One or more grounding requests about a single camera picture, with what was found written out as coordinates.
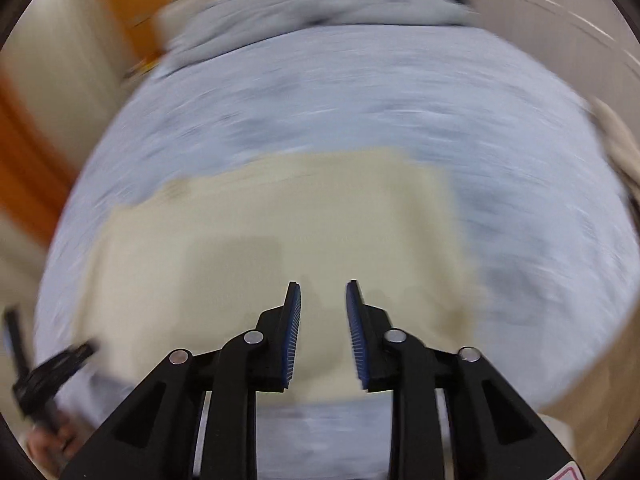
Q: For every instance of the person's left hand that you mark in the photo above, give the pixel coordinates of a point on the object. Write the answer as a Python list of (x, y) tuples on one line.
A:
[(51, 451)]

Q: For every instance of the butterfly print bed sheet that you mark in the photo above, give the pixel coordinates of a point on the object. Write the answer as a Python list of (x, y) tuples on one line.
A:
[(543, 213)]

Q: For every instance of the cream knit sweater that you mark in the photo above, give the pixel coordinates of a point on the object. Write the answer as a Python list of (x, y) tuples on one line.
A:
[(198, 262)]

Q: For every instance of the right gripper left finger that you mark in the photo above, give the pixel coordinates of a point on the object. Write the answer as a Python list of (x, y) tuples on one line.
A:
[(195, 416)]

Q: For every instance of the cream and orange curtains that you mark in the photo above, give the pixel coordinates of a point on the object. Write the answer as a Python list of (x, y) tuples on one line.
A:
[(63, 71)]

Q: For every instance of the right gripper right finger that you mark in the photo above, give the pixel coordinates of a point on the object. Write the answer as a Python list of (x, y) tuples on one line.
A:
[(450, 400)]

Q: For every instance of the beige garment at bed edge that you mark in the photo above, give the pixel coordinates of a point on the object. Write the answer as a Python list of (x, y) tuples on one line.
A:
[(619, 144)]

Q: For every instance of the grey crumpled duvet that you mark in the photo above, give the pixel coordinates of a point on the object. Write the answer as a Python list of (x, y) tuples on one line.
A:
[(222, 26)]

